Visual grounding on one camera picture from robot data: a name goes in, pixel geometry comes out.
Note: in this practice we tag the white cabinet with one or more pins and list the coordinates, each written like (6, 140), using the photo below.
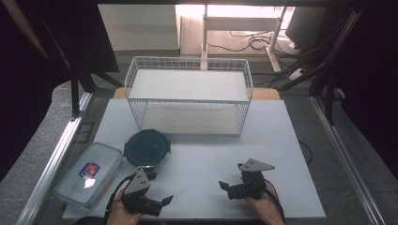
(137, 28)

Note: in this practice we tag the clear rectangular food container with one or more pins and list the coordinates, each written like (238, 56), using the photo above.
(87, 175)

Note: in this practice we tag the person's left hand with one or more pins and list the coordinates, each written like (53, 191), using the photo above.
(120, 215)

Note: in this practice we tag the white desk frame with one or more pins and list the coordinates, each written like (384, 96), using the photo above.
(241, 23)

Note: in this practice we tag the aluminium rail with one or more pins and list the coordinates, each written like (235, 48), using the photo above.
(347, 162)
(53, 165)

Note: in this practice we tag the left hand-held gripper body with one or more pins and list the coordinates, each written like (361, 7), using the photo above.
(137, 184)

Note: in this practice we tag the white power strip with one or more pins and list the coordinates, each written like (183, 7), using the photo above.
(295, 74)

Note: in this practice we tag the white table board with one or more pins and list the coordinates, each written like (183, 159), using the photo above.
(200, 175)

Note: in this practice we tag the person's right hand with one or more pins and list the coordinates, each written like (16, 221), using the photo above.
(267, 209)

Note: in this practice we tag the dark round food container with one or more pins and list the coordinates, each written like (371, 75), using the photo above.
(146, 148)

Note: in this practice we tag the black curtain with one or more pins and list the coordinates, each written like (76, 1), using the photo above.
(37, 62)
(372, 78)

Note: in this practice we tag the black metal stand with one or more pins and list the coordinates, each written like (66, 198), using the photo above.
(329, 97)
(75, 97)

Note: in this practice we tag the wooden table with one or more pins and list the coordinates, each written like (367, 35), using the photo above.
(266, 93)

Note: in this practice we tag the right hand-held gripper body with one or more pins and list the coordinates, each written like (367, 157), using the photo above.
(250, 187)

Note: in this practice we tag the dark cloth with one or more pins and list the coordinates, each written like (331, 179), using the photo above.
(90, 221)

